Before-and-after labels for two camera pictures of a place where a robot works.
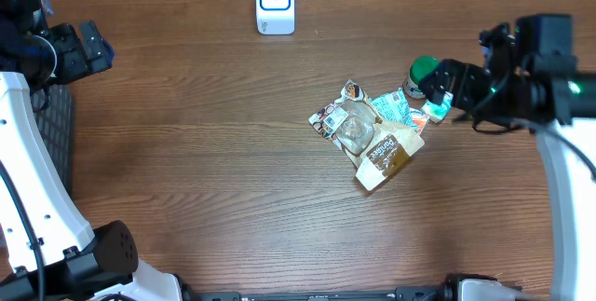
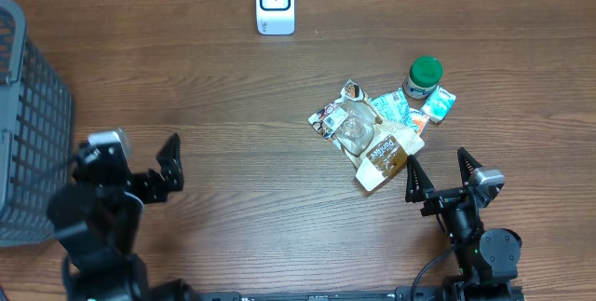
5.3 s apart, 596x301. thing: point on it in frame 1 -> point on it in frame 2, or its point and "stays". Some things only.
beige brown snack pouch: x=377 y=150 stays
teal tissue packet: x=393 y=106 stays
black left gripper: x=77 y=51 -> x=145 y=185
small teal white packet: x=438 y=112 stays
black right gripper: x=464 y=79 -> x=418 y=184
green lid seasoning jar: x=419 y=68 stays
